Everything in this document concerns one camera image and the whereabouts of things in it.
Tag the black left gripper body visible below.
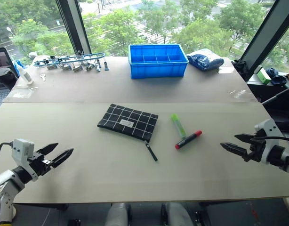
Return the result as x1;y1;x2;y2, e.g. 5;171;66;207
29;152;54;177

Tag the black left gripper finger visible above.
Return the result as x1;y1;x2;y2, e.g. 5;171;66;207
51;148;74;169
37;142;59;156

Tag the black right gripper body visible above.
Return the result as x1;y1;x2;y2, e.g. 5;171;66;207
243;129;267;163

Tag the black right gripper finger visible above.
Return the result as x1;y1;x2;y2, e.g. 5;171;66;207
220;142;249;160
233;133;255;144

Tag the black grid pencil pouch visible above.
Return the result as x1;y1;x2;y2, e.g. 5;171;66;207
96;103;159;162

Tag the red black marker pen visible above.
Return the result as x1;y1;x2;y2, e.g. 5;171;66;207
174;130;203;150

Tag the green highlighter pen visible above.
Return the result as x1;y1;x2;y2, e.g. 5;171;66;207
170;113;187;138

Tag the green white small box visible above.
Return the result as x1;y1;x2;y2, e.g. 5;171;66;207
255;65;272;85

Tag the black bag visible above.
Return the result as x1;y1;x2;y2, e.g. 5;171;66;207
231;59;249;82

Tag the dark blue cloth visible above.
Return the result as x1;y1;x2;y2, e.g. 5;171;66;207
265;67;288;86

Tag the white glue bottle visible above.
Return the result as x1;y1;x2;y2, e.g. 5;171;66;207
14;61;35;85

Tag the grey rounded shape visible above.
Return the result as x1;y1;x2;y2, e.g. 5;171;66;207
161;202;195;226
104;202;133;226

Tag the blue plastic bag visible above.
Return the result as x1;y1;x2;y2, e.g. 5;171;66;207
186;53;225;72

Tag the blue clip drying hanger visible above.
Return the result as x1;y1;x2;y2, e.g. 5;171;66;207
33;52;111;73

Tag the blue plastic divided bin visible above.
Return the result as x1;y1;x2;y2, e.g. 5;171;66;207
128;43;190;80

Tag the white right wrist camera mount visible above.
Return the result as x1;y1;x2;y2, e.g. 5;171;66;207
254;119;283;165

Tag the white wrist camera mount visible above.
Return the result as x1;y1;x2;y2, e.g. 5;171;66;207
12;138;40;182
254;119;283;165

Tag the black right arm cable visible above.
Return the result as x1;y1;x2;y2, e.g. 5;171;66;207
258;134;289;143

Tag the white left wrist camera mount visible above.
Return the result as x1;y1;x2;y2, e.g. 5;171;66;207
12;138;40;182

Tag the black window frame post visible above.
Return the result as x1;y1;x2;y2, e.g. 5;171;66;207
238;0;289;69
56;0;92;56

